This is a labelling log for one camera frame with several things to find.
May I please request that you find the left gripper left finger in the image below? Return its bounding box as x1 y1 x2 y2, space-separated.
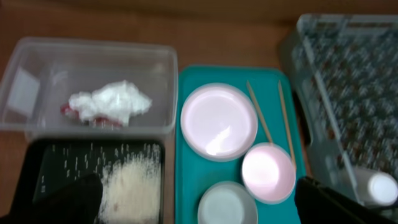
1 174 103 224

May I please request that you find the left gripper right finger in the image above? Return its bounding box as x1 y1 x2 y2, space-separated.
294 177 395 224

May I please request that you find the medium white plate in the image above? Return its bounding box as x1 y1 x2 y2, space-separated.
241 143 296 204

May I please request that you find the white rice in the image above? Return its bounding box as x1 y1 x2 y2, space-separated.
51 142 162 224

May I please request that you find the small white cup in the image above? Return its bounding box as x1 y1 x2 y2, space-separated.
353 167 397 206

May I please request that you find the wooden chopstick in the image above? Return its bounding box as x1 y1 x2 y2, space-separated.
246 80 274 144
278 80 297 170

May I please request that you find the grey bowl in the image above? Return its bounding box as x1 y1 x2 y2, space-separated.
197 181 259 224

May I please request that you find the white napkin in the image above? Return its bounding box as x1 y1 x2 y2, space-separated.
68 80 152 126

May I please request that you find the large white plate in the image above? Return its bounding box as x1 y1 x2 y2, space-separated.
180 83 259 162

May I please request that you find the grey dishwasher rack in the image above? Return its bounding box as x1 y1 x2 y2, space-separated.
279 14 397 221

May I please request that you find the black plastic tray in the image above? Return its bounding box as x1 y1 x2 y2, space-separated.
1 139 164 223

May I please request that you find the clear plastic bin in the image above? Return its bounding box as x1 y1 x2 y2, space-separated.
1 37 178 139

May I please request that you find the teal serving tray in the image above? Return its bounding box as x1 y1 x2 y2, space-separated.
175 65 306 223

